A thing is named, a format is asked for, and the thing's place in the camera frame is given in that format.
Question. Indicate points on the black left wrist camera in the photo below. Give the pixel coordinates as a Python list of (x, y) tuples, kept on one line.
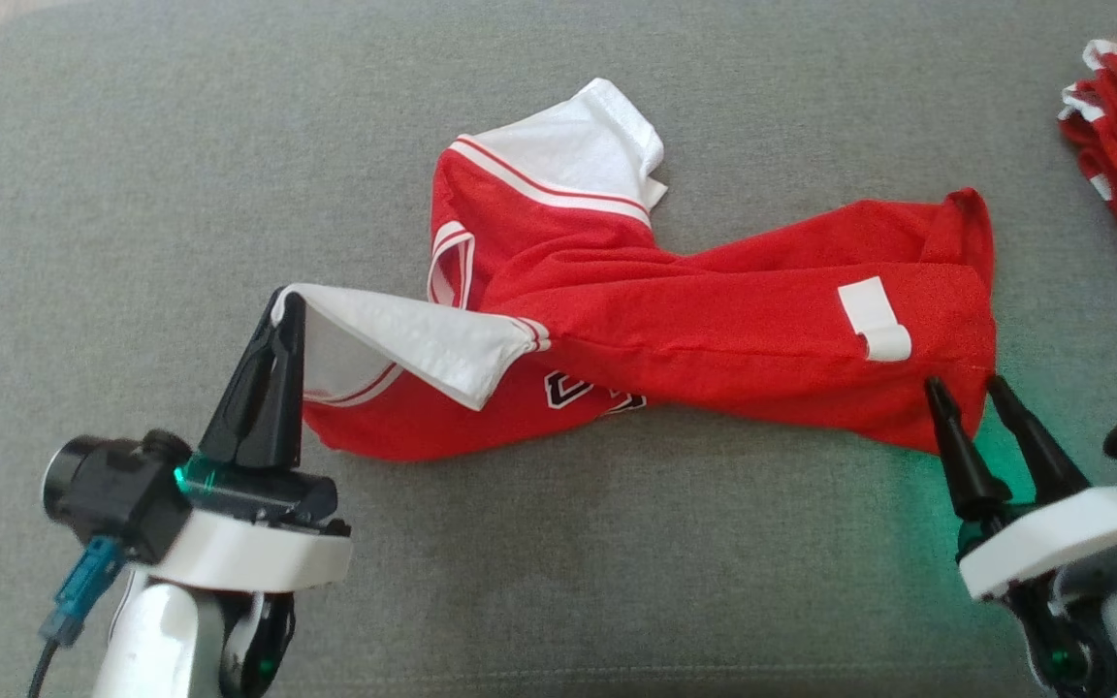
[(122, 494)]

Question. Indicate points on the red jersey number 23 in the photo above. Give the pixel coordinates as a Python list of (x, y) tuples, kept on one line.
[(714, 320)]

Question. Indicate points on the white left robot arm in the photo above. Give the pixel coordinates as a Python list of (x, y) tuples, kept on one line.
[(161, 640)]

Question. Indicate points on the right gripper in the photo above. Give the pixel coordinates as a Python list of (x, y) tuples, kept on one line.
[(1063, 533)]

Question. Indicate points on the large grey sofa seat cushion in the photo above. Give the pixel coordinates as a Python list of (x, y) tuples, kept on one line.
[(558, 582)]

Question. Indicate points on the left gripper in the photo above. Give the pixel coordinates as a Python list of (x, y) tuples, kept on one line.
[(258, 548)]

